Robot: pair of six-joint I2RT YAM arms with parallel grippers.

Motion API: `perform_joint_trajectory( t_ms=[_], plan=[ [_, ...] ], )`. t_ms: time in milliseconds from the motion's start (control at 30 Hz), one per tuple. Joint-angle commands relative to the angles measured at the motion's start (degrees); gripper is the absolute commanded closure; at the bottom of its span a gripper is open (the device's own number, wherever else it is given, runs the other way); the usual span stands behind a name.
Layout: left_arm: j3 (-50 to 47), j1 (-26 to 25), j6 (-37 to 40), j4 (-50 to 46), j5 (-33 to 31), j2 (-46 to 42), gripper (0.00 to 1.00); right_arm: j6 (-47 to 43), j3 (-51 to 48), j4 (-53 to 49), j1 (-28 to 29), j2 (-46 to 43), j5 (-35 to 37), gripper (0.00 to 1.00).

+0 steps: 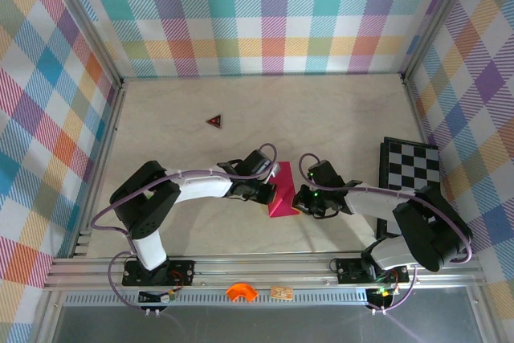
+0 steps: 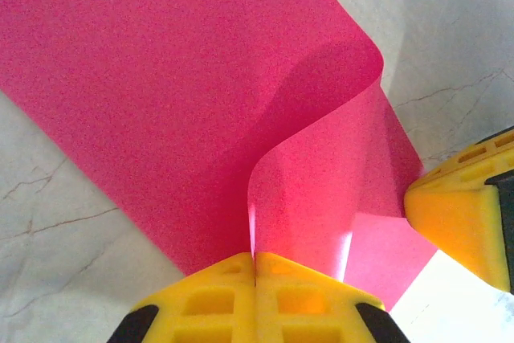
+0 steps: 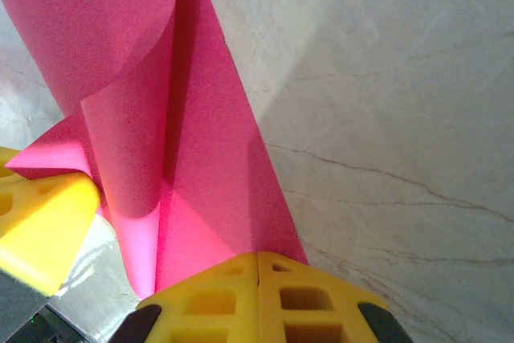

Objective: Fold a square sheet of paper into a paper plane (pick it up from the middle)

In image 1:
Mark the grey metal panel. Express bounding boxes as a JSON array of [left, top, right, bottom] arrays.
[[51, 304, 483, 343]]

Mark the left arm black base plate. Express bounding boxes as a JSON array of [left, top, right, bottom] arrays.
[[121, 259, 197, 288]]

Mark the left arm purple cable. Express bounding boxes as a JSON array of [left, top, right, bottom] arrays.
[[90, 142, 279, 316]]

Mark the pink square paper sheet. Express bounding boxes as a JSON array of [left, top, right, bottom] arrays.
[[263, 161, 301, 219]]

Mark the slotted grey cable duct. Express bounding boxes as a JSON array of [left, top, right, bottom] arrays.
[[63, 288, 370, 307]]

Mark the aluminium mounting rail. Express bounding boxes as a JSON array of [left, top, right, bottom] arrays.
[[43, 253, 483, 290]]

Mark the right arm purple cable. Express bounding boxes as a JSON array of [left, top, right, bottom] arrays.
[[299, 153, 475, 316]]

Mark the aluminium corner post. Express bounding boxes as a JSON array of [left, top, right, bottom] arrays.
[[38, 0, 125, 87], [400, 0, 481, 85]]

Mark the orange curved plastic part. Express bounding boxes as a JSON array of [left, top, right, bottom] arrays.
[[225, 282, 258, 304]]

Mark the black grey checkerboard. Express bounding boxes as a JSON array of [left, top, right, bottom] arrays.
[[376, 137, 443, 239]]

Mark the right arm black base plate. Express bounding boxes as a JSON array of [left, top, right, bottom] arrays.
[[335, 257, 410, 284]]

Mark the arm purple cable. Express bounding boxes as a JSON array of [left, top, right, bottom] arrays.
[[299, 153, 475, 316], [90, 142, 279, 316]]

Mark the small electronics board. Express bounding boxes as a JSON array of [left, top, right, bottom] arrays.
[[367, 284, 401, 300], [138, 288, 178, 304]]

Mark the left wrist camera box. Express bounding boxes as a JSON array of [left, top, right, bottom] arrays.
[[239, 149, 281, 180]]

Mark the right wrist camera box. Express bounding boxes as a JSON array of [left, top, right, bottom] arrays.
[[307, 159, 345, 190]]

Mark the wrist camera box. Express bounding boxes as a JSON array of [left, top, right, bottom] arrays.
[[239, 149, 281, 180], [307, 159, 345, 190]]

